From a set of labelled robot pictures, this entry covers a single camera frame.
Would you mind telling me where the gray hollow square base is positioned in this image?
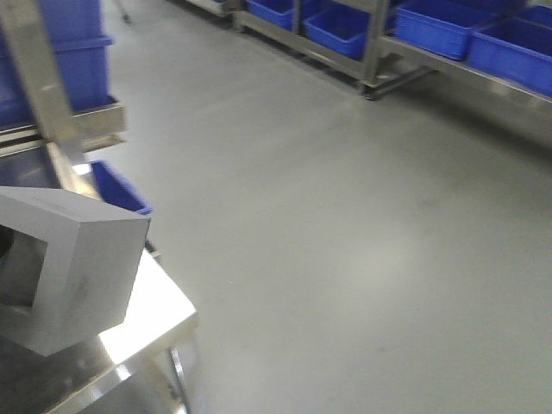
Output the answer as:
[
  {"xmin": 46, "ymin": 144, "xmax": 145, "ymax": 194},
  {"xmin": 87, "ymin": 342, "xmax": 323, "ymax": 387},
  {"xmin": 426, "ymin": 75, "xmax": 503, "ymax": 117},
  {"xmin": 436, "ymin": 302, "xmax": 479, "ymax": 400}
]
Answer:
[{"xmin": 1, "ymin": 186, "xmax": 150, "ymax": 356}]

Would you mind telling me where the stainless steel rack frame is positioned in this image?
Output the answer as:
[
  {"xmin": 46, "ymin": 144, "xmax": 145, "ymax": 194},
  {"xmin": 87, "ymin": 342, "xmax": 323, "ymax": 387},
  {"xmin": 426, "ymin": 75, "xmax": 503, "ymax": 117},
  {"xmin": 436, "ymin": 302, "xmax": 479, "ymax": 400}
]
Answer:
[{"xmin": 0, "ymin": 0, "xmax": 129, "ymax": 157}]

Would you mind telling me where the blue bin beside table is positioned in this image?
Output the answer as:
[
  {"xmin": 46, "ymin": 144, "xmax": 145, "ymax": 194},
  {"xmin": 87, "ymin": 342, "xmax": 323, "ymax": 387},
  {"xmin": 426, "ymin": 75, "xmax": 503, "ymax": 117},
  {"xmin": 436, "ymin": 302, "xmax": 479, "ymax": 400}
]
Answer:
[{"xmin": 91, "ymin": 160, "xmax": 153, "ymax": 215}]

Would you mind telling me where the blue plastic bin right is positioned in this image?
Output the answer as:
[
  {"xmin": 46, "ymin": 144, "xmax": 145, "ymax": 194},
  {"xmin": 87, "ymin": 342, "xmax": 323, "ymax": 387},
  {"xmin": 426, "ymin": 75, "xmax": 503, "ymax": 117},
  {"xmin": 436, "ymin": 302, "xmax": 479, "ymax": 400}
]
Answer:
[{"xmin": 1, "ymin": 1, "xmax": 113, "ymax": 126}]

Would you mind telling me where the distant steel shelving rack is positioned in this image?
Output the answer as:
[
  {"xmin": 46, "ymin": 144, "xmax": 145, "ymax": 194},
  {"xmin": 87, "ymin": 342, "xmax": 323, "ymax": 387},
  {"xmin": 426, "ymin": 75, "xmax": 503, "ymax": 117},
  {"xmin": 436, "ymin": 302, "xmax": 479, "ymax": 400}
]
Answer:
[{"xmin": 190, "ymin": 1, "xmax": 551, "ymax": 115}]

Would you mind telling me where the blue bin on shelf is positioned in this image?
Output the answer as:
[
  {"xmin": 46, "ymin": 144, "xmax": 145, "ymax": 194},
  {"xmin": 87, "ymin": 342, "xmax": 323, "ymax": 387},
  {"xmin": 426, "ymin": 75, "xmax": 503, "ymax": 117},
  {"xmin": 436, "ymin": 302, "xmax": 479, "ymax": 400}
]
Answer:
[
  {"xmin": 393, "ymin": 1, "xmax": 498, "ymax": 60},
  {"xmin": 303, "ymin": 3, "xmax": 371, "ymax": 60},
  {"xmin": 467, "ymin": 18, "xmax": 551, "ymax": 96}
]

